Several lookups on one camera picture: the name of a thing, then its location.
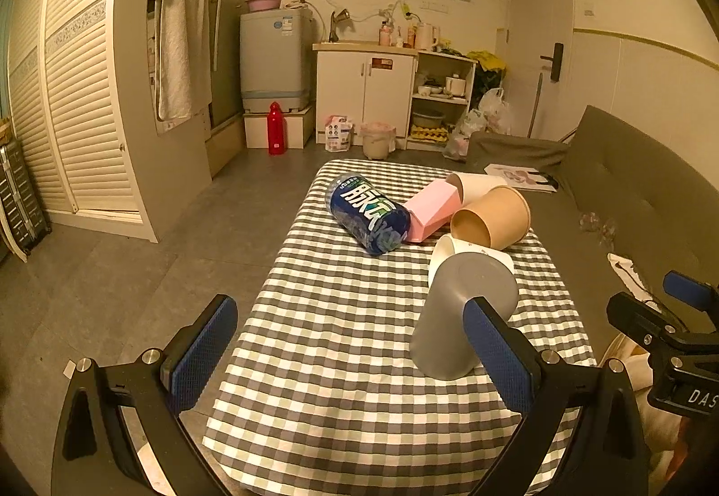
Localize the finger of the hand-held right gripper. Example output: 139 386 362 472
663 270 719 331
605 292 689 348

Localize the black door handle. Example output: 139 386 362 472
540 43 564 83

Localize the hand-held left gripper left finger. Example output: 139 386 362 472
52 294 240 496

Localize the broom stick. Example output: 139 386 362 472
528 72 545 137

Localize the grey plastic cup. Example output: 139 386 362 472
410 251 519 379

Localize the clear plastic bag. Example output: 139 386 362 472
443 108 487 161

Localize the white printed package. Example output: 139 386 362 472
324 115 355 152

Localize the white magazine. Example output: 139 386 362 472
484 164 559 192

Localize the metal faucet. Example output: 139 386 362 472
328 9 350 43

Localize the white washing machine stand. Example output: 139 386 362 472
243 104 315 150

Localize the white paper cup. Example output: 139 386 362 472
428 234 515 300
446 171 509 208

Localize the red bottle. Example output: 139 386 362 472
267 102 286 155

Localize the white sink cabinet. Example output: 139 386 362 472
313 42 419 138

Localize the white open shelf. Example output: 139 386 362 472
405 49 478 151

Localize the white louvered wardrobe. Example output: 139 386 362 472
0 0 214 244

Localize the white electric kettle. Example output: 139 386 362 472
414 22 440 51

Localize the yellow egg tray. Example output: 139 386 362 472
410 125 450 144

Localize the pale clothing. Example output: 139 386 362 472
600 341 719 496

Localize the pink paper box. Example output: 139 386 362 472
403 179 462 243

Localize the blue label drink bottle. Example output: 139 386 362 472
326 173 412 255

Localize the clear plastic wrapper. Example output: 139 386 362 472
580 211 619 245

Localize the small trash bin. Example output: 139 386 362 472
359 121 395 160

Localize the white plastic bag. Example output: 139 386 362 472
477 87 512 134

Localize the white cloth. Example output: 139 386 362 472
607 252 655 301

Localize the brown paper cup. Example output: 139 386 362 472
450 186 532 250

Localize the ribbed suitcase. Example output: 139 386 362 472
0 139 53 264

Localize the yellow bag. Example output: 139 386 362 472
467 49 508 87

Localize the grey white checkered tablecloth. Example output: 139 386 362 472
203 159 597 496

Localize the washing machine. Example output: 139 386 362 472
240 7 315 112

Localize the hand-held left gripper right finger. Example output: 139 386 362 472
462 297 658 496

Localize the grey sofa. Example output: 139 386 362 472
468 106 719 368

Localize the white towel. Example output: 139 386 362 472
149 0 212 122

